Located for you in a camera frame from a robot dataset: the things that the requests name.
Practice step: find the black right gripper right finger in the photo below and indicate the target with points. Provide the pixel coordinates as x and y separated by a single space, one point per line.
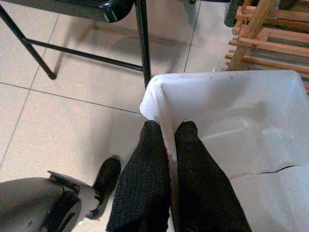
202 188

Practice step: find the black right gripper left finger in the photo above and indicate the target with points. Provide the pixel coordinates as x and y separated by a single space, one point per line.
142 183

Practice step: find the white plastic tray bin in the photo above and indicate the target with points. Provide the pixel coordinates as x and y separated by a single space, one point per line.
241 113

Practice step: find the silver black robot leg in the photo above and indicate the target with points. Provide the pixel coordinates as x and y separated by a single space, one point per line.
29 200

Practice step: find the wooden slatted rack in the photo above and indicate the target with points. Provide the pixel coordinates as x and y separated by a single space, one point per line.
260 36

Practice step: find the black metal frame chair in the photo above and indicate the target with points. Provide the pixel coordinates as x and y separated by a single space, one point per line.
144 48

